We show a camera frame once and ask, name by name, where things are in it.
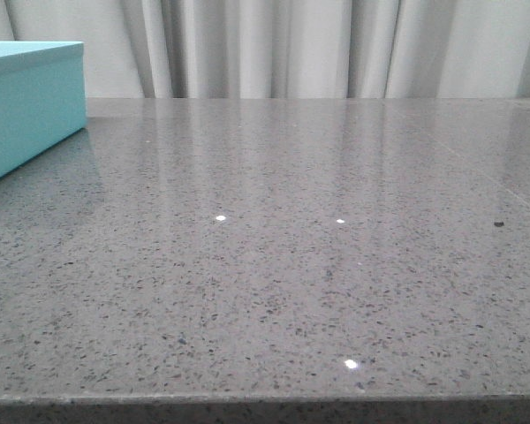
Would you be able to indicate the turquoise blue box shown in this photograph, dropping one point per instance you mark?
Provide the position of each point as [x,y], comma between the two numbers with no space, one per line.
[42,98]

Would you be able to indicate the grey pleated curtain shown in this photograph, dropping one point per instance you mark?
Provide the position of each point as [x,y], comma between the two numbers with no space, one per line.
[288,49]

